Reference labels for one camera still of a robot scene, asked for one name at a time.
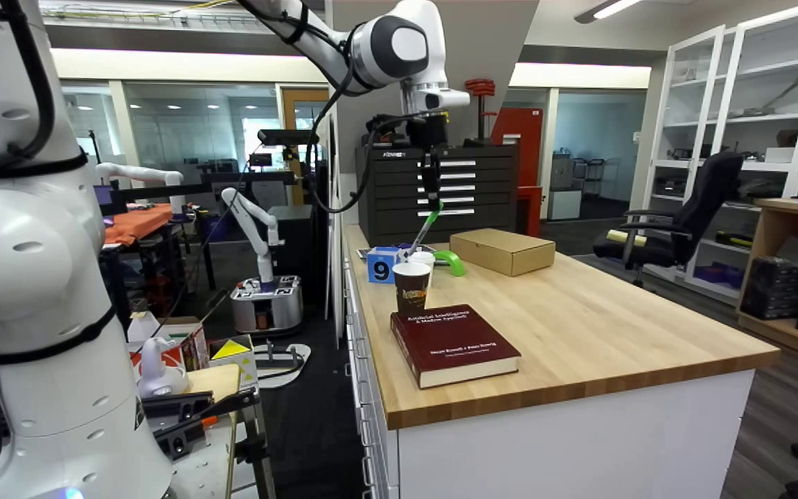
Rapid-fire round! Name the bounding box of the black camera on tripod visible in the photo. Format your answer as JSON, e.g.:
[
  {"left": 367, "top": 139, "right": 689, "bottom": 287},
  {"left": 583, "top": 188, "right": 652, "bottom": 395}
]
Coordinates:
[{"left": 254, "top": 127, "right": 321, "bottom": 202}]

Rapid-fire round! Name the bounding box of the white and blue mobile robot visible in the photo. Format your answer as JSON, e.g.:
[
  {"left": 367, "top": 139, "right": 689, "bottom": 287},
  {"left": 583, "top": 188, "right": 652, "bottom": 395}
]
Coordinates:
[{"left": 217, "top": 186, "right": 309, "bottom": 340}]

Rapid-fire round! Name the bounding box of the low wooden shelf unit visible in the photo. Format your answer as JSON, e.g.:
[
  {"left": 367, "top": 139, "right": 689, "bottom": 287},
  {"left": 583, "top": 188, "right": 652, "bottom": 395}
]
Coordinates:
[{"left": 734, "top": 194, "right": 798, "bottom": 359}]

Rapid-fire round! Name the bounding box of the white table drawer base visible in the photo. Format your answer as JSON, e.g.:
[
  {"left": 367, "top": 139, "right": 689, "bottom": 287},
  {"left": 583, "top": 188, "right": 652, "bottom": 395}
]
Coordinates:
[{"left": 340, "top": 244, "right": 760, "bottom": 499}]

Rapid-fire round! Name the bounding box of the brown paper coffee cup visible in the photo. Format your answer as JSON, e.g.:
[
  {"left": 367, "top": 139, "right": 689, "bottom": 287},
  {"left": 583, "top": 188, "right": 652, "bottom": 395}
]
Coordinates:
[{"left": 392, "top": 258, "right": 436, "bottom": 317}]

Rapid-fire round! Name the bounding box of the dark red hardcover book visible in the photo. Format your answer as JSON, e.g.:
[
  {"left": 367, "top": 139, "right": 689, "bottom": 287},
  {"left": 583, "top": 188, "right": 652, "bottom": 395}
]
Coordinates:
[{"left": 387, "top": 302, "right": 525, "bottom": 392}]

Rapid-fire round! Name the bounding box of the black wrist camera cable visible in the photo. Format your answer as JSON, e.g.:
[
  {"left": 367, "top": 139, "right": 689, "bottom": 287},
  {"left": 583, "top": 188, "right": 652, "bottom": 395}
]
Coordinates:
[{"left": 300, "top": 87, "right": 376, "bottom": 216}]

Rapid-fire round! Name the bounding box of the black bar clamp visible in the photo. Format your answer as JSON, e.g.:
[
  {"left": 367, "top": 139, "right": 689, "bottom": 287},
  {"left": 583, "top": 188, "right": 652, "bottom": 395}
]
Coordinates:
[{"left": 141, "top": 387, "right": 260, "bottom": 464}]

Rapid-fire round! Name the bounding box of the black drawer cabinet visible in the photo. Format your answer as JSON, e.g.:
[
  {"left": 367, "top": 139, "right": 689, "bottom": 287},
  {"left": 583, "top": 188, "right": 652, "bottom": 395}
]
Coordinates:
[{"left": 357, "top": 144, "right": 525, "bottom": 249}]

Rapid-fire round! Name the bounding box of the green pen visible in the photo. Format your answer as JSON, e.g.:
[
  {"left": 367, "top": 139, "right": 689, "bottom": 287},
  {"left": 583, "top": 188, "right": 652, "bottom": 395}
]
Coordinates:
[{"left": 404, "top": 209, "right": 443, "bottom": 258}]

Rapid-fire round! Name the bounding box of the white shelving unit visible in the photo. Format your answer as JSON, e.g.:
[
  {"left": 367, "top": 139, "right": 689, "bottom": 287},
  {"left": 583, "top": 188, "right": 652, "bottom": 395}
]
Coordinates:
[{"left": 647, "top": 0, "right": 798, "bottom": 216}]

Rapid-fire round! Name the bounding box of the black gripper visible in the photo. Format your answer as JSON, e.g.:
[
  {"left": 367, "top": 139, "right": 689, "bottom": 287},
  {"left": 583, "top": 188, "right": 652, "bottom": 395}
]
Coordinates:
[{"left": 410, "top": 115, "right": 450, "bottom": 219}]

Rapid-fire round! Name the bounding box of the red metal cabinet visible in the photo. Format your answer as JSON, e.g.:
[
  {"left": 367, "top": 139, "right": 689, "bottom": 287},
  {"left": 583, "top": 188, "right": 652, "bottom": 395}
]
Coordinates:
[{"left": 491, "top": 105, "right": 547, "bottom": 240}]

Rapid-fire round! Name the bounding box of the flat cardboard box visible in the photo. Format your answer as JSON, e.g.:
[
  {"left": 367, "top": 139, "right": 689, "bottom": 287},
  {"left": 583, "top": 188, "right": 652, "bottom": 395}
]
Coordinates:
[{"left": 446, "top": 224, "right": 561, "bottom": 281}]

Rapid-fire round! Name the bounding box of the black mesh office chair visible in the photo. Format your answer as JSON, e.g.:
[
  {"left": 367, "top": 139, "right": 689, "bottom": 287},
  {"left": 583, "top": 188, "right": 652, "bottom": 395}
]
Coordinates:
[{"left": 601, "top": 150, "right": 746, "bottom": 283}]

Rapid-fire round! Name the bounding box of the orange cloth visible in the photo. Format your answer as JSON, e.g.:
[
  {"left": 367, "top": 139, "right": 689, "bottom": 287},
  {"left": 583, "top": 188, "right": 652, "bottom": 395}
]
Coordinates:
[{"left": 101, "top": 202, "right": 178, "bottom": 249}]

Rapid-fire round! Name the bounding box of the white spray bottle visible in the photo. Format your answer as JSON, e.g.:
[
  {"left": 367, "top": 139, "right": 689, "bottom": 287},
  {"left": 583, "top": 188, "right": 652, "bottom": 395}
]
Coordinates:
[{"left": 127, "top": 310, "right": 192, "bottom": 399}]

